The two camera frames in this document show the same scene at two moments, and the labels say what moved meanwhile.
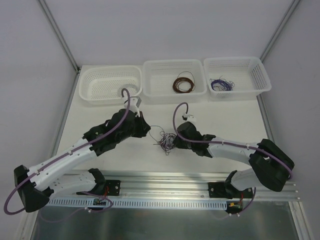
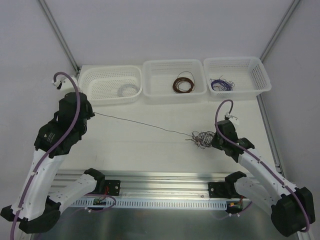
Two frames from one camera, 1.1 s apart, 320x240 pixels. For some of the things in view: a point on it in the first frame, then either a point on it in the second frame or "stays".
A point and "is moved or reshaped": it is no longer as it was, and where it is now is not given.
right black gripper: (180, 141) → (216, 141)
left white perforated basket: (104, 84) stays
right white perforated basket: (235, 78) stays
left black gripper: (141, 125) → (87, 113)
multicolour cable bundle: (167, 141) is moved or reshaped
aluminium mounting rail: (175, 185) stays
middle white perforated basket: (174, 81) stays
